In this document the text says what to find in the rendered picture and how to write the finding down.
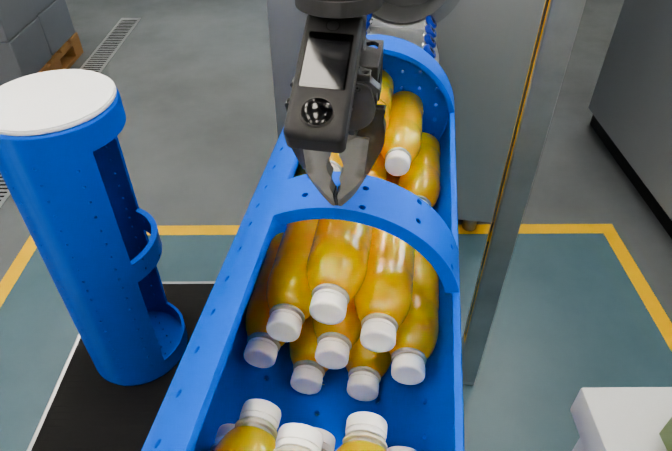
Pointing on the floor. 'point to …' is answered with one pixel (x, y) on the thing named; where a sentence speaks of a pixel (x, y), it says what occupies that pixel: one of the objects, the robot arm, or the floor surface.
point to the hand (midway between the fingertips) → (336, 198)
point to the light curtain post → (528, 138)
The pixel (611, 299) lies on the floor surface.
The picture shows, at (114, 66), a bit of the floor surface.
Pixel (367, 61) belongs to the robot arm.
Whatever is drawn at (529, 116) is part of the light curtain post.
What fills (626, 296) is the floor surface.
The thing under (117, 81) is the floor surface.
